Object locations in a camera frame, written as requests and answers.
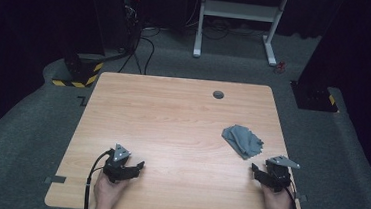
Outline black floor cables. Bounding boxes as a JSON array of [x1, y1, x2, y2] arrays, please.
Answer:
[[117, 23, 162, 77]]

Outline black yellow striped base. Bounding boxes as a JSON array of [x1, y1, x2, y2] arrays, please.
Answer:
[[51, 51, 106, 91]]

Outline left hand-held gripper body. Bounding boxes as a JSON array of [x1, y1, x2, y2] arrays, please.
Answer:
[[101, 142, 134, 184]]

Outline white metal stand frame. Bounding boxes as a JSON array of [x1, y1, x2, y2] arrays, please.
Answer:
[[192, 0, 291, 67]]

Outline black floor base plate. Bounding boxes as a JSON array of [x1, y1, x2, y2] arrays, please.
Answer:
[[287, 80, 341, 113]]

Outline person's right hand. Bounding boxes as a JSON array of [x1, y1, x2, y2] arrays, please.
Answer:
[[260, 187, 294, 209]]

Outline dark equipment rack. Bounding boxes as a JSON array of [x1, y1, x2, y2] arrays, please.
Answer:
[[116, 0, 146, 54]]

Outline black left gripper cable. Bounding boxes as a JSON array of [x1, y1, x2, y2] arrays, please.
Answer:
[[83, 147, 114, 209]]

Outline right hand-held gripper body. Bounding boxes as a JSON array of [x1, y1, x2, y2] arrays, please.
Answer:
[[263, 154, 302, 195]]

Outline grey microfibre cloth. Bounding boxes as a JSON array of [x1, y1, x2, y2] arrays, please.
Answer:
[[219, 123, 266, 162]]

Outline small red floor object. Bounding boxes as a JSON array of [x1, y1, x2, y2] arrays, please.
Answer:
[[273, 59, 287, 75]]

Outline person's left hand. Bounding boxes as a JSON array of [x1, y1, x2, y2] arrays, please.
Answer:
[[92, 172, 129, 209]]

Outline black floor tape mark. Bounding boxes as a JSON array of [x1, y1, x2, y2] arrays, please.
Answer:
[[76, 95, 89, 108]]

